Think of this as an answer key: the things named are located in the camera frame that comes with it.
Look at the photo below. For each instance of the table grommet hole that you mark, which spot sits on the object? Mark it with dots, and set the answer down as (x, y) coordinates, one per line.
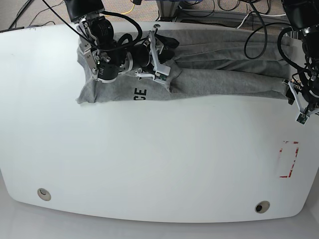
(262, 207)
(44, 194)

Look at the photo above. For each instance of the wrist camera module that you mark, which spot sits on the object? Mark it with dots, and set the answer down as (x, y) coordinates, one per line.
(302, 118)
(160, 78)

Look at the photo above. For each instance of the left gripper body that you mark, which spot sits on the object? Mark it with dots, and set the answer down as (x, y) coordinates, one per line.
(312, 107)

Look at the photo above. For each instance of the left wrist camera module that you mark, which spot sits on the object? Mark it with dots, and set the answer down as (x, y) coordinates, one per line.
(302, 118)

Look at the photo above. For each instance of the left table grommet hole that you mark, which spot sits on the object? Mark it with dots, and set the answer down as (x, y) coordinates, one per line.
(44, 194)

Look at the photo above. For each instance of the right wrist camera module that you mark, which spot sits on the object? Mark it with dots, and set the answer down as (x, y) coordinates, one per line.
(160, 78)

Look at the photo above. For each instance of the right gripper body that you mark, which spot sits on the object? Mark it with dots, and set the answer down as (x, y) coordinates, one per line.
(145, 56)

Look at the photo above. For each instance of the grey t-shirt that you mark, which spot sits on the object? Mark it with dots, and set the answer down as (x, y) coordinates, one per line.
(207, 62)

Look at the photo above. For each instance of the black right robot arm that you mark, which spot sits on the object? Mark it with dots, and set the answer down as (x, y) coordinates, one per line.
(106, 57)

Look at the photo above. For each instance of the red tape rectangle marking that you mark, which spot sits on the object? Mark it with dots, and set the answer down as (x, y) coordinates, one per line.
(287, 157)

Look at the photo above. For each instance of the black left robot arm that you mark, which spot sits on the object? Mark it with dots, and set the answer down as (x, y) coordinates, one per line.
(303, 17)

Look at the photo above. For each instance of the right table grommet hole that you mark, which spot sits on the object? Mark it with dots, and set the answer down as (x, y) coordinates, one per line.
(262, 207)

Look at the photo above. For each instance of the aluminium frame structure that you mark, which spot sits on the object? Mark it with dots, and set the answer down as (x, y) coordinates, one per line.
(179, 11)

